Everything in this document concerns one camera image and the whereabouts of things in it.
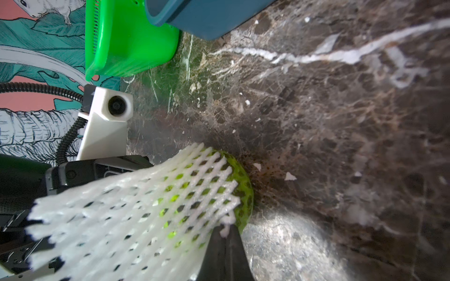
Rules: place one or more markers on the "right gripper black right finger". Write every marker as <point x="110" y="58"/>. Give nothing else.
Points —
<point x="237" y="266"/>

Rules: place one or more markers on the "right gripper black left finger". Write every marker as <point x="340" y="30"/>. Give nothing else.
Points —
<point x="213" y="265"/>

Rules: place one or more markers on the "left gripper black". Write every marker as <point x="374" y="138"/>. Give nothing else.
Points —
<point x="24" y="180"/>

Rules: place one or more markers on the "white foam net sleeve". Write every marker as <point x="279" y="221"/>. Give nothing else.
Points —
<point x="107" y="230"/>

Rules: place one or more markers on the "green custard apple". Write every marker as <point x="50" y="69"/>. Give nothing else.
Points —
<point x="202" y="189"/>

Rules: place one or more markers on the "bright green plastic basket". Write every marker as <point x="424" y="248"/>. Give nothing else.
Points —
<point x="120" y="41"/>

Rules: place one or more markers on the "dark blue small bin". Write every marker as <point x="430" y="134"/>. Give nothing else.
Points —
<point x="206" y="19"/>

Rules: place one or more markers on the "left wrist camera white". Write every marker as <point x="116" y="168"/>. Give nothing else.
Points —
<point x="107" y="113"/>

